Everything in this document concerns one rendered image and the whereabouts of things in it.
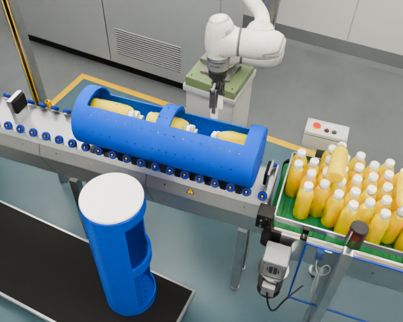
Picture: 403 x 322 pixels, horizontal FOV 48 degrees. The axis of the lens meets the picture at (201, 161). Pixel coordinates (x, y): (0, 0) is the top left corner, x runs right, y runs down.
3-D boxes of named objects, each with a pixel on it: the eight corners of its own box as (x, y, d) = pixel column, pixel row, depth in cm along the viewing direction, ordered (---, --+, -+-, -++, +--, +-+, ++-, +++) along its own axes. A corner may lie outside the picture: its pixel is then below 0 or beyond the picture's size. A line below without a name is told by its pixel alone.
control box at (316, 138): (304, 131, 228) (308, 116, 220) (344, 142, 223) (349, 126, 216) (300, 145, 221) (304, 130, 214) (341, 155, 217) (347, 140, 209)
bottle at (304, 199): (289, 214, 205) (296, 188, 191) (297, 204, 208) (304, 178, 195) (302, 222, 202) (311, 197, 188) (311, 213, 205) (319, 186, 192)
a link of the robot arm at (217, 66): (203, 58, 169) (203, 71, 173) (226, 62, 167) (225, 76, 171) (210, 46, 175) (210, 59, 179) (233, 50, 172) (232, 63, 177)
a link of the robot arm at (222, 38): (201, 60, 168) (237, 64, 166) (201, 22, 156) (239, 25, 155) (207, 45, 175) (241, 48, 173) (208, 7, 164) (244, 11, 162)
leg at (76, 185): (90, 234, 302) (72, 173, 256) (98, 237, 300) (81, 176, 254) (86, 241, 298) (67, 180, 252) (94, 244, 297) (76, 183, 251)
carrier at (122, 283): (109, 321, 246) (160, 310, 251) (80, 231, 182) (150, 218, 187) (103, 275, 265) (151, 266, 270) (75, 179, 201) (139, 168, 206)
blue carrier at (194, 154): (103, 115, 241) (94, 72, 219) (263, 156, 222) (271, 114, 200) (77, 153, 223) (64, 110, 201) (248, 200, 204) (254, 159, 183)
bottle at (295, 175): (296, 199, 210) (304, 173, 197) (281, 195, 212) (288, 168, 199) (300, 189, 215) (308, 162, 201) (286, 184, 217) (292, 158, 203)
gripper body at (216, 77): (212, 59, 178) (212, 78, 185) (205, 71, 173) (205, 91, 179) (230, 62, 177) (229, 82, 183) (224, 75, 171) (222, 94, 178)
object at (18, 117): (25, 112, 245) (18, 89, 234) (32, 114, 244) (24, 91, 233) (15, 123, 239) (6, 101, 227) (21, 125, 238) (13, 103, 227)
